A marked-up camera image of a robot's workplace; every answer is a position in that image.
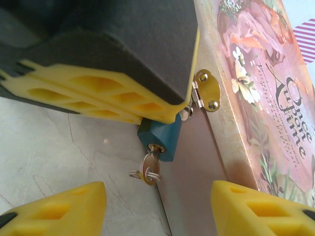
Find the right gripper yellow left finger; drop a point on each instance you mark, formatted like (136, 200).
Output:
(54, 216)

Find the storybook printed pink box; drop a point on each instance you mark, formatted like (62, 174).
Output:
(258, 98)

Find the gold metal box hasp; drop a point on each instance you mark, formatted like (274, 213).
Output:
(209, 91)

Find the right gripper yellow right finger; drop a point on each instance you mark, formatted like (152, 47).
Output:
(258, 216)

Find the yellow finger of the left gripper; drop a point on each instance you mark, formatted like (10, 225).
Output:
(49, 94)
(147, 49)

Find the blue padlock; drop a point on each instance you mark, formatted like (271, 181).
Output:
(167, 137)

